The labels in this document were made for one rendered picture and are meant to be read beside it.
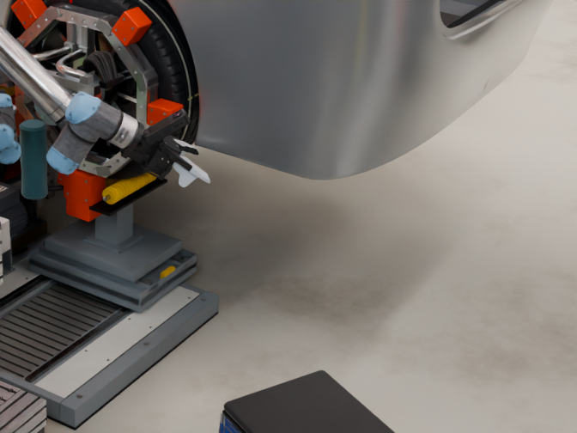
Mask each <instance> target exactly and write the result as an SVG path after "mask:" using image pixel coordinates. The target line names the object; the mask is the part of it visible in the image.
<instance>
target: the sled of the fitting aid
mask: <svg viewBox="0 0 577 433"><path fill-rule="evenodd" d="M28 258H29V270H30V271H34V272H37V273H39V274H41V275H44V276H46V277H49V278H52V279H54V280H57V281H59V282H61V283H64V284H68V285H69V286H72V287H75V288H77V289H79V290H83V291H85V292H88V293H90V294H92V295H95V296H98V297H100V298H103V299H106V300H108V301H110V302H114V303H116V304H118V305H121V306H123V307H126V308H129V309H132V310H134V311H137V312H138V313H141V312H142V311H143V310H144V309H146V308H147V307H149V306H150V305H152V304H153V303H154V302H156V301H157V300H159V299H160V298H161V297H163V296H164V295H165V294H166V293H168V292H169V291H170V290H172V289H173V288H175V287H176V286H177V285H179V284H181V283H182V282H183V281H185V280H186V279H187V278H188V277H189V276H191V275H192V274H193V273H195V272H196V271H197V254H196V253H192V252H189V251H186V250H185V249H182V248H181V251H179V252H178V253H176V254H175V255H174V256H173V257H171V258H170V259H168V260H166V261H165V262H164V263H162V264H161V265H159V266H157V267H156V268H155V269H154V270H153V271H151V272H149V273H148V274H146V275H145V276H143V277H142V278H140V279H139V280H137V281H136V282H135V283H132V282H130V281H127V280H124V279H123V278H120V277H116V276H113V275H112V274H109V273H106V272H104V271H100V270H98V269H95V268H93V267H91V266H88V265H84V264H82V263H79V262H77V261H74V260H72V259H68V258H65V257H64V256H61V255H58V254H56V253H52V252H50V251H47V250H45V243H43V244H41V245H40V246H38V247H36V248H35V249H33V250H31V251H30V252H28Z"/></svg>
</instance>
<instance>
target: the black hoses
mask: <svg viewBox="0 0 577 433"><path fill-rule="evenodd" d="M95 67H96V69H97V71H98V72H99V74H100V78H101V81H99V85H100V87H101V88H104V89H108V88H110V87H112V86H115V85H117V84H119V83H122V82H123V81H124V76H122V75H119V74H118V72H117V66H116V63H115V59H114V57H113V55H112V54H111V53H110V52H108V51H103V52H101V51H96V52H92V53H91V54H89V55H88V56H87V57H86V58H85V59H84V60H83V62H82V65H81V66H78V67H77V69H78V70H82V71H85V72H87V73H89V72H91V71H94V70H95Z"/></svg>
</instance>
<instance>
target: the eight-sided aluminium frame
mask: <svg viewBox="0 0 577 433"><path fill-rule="evenodd" d="M118 19H119V18H118V17H117V16H115V15H112V14H110V15H109V14H105V13H101V12H98V11H95V10H91V9H85V8H82V7H78V6H75V5H71V4H69V3H58V4H54V5H52V6H50V7H49V8H48V9H46V10H45V12H44V13H43V14H42V15H41V16H40V17H39V18H38V19H37V20H36V21H35V22H34V23H33V24H32V25H31V26H30V27H29V28H28V29H27V30H26V31H25V32H24V33H23V34H22V35H21V36H20V37H19V38H17V39H16V40H17V41H18V42H19V43H20V44H21V45H22V46H23V47H24V48H25V49H26V50H27V51H28V52H29V53H30V54H32V53H35V49H34V47H35V45H37V44H38V43H39V42H40V41H41V40H42V39H43V38H44V37H45V36H46V35H47V34H48V33H49V32H50V31H51V30H52V29H53V28H54V27H55V26H56V25H57V24H58V23H59V22H60V21H65V22H67V21H68V22H72V23H74V24H75V25H78V26H85V27H88V28H91V29H93V30H97V31H101V32H102V33H103V34H104V35H105V36H106V38H107V39H108V41H109V42H110V44H111V45H112V47H113V49H114V50H115V52H116V53H117V54H118V55H119V57H120V58H121V60H122V61H123V63H124V64H125V66H126V68H127V69H128V71H129V72H130V73H131V75H132V76H133V78H134V79H135V80H136V82H137V121H138V122H140V123H142V124H143V125H144V130H145V129H147V128H149V127H150V126H151V125H147V107H148V104H149V103H151V102H153V101H156V100H158V85H159V82H158V75H157V74H156V72H155V68H153V67H152V66H151V64H150V63H149V61H148V60H147V59H146V57H145V56H144V55H143V53H142V51H141V50H140V48H139V47H138V45H137V43H133V44H131V45H128V46H124V44H123V43H122V42H121V41H120V40H119V39H118V37H117V36H116V35H115V34H114V33H113V32H112V28H113V27H114V26H115V24H116V23H117V21H118ZM15 106H16V107H17V109H18V111H19V113H20V114H21V115H22V117H23V118H24V119H25V120H29V119H37V120H41V121H43V120H42V119H41V118H40V117H39V115H38V114H37V112H36V110H35V106H34V102H33V101H32V100H31V99H30V98H29V97H28V96H27V95H26V94H24V93H23V92H22V91H21V90H20V89H19V88H18V87H17V86H16V85H15ZM43 122H44V121H43ZM44 123H45V122H44ZM46 135H47V153H48V151H49V150H50V148H51V146H52V145H53V144H54V143H55V141H56V140H57V138H58V136H59V133H58V131H57V129H56V128H55V126H54V125H48V124H47V128H46ZM130 161H132V159H131V158H129V157H127V158H126V159H125V158H124V157H122V156H121V152H120V151H119V152H118V153H117V154H116V155H115V156H114V157H113V158H111V159H107V158H104V157H101V156H97V155H94V154H91V153H88V157H86V158H84V159H83V161H82V162H81V165H80V166H79V167H77V168H78V169H81V170H83V171H86V172H89V173H91V174H96V175H98V177H100V176H101V177H104V178H107V177H108V176H110V175H112V174H115V173H117V172H118V171H119V170H120V169H122V167H124V166H125V165H126V164H128V163H129V162H130Z"/></svg>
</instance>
